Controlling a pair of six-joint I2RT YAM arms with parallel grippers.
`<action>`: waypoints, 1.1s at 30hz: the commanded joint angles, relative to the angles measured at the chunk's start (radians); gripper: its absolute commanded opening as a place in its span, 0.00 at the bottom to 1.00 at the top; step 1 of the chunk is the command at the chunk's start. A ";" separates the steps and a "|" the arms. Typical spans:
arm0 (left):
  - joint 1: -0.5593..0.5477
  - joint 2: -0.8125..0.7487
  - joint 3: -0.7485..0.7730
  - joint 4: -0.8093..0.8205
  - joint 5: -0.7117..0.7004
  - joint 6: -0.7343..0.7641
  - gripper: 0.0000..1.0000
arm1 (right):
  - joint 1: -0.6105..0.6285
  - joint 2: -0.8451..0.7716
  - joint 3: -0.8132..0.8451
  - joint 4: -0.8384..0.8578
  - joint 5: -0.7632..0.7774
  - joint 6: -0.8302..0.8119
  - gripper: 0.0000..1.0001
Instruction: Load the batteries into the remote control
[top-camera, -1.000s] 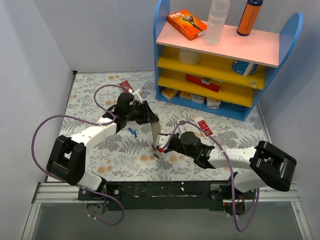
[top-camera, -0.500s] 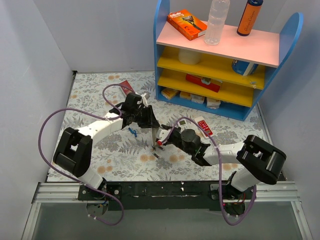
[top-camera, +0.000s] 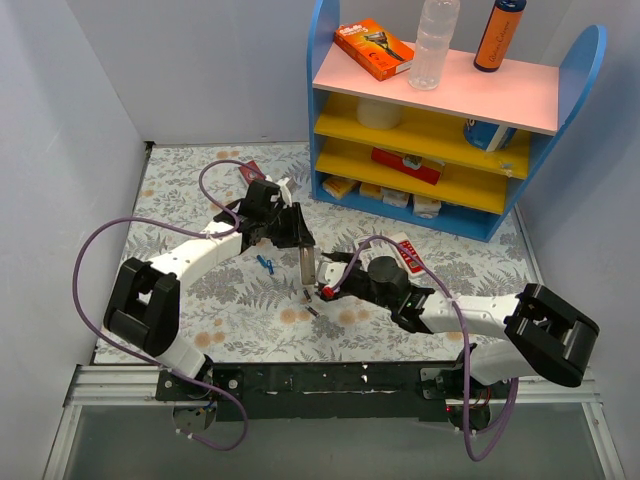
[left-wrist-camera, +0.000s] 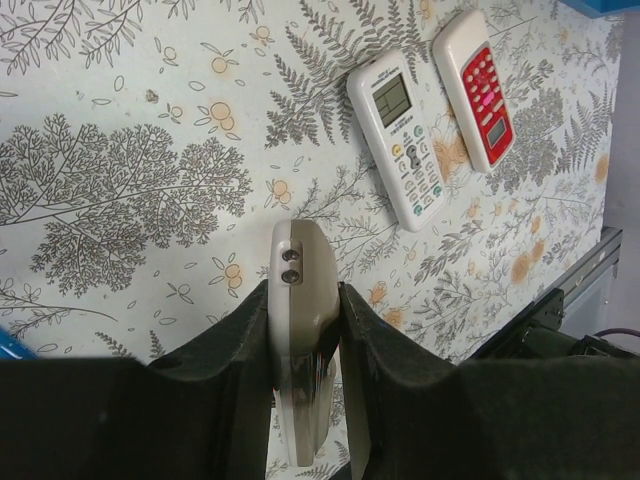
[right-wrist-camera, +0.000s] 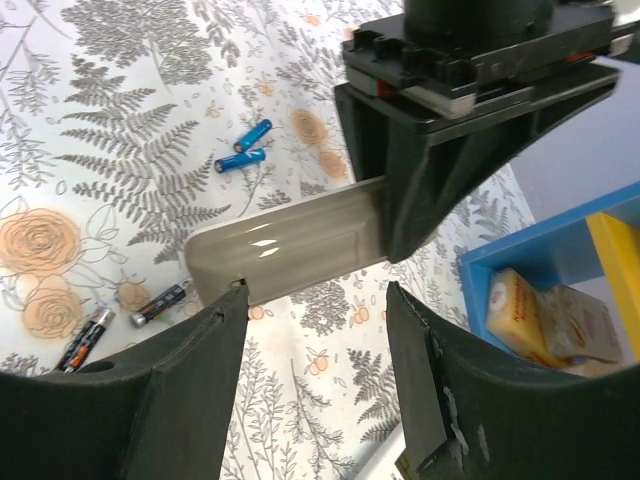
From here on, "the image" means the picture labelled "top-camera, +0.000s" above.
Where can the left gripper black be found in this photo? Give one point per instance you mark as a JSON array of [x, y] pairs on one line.
[[298, 234]]

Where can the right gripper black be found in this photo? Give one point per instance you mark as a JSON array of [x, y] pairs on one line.
[[347, 273]]

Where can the grey remote control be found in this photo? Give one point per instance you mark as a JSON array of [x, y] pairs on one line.
[[307, 265]]

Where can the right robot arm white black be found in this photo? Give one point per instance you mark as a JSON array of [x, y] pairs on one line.
[[535, 332]]

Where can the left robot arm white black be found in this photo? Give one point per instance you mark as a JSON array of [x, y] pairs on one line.
[[144, 307]]

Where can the red white remote control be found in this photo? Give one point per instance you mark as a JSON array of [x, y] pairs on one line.
[[407, 255]]

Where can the blue clip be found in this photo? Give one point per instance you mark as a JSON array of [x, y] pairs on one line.
[[266, 264]]

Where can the yellow soap pack left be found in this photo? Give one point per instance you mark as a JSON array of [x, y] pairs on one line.
[[338, 187]]

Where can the floral table mat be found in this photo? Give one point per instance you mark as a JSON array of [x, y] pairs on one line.
[[238, 312]]

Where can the red toothpaste box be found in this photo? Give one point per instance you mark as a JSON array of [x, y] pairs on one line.
[[250, 171]]

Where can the yellow white pack middle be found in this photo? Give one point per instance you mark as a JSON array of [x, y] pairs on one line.
[[388, 196]]

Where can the white pack right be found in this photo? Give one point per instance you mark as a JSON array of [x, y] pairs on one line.
[[424, 207]]

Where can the black base bar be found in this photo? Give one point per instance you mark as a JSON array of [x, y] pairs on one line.
[[426, 391]]

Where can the red box on shelf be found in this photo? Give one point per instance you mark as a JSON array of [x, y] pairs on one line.
[[421, 168]]

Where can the white paper roll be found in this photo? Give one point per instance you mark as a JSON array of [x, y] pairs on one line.
[[378, 115]]

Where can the blue shelf unit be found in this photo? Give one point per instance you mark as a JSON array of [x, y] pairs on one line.
[[477, 189]]

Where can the orange razor box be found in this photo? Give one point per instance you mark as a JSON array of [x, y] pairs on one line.
[[374, 48]]

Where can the blue white can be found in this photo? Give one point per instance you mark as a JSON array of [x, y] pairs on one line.
[[486, 136]]

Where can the clear plastic bottle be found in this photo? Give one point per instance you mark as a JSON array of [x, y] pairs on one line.
[[437, 24]]

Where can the orange cylindrical bottle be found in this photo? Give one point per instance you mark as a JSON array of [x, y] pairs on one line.
[[499, 31]]

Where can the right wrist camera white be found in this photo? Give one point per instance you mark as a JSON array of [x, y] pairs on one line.
[[328, 275]]

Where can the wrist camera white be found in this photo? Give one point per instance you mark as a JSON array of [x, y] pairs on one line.
[[284, 194], [328, 275]]

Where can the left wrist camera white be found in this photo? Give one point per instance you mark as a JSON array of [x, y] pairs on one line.
[[284, 194]]

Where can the aluminium rail frame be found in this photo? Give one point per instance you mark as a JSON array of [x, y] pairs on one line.
[[113, 427]]

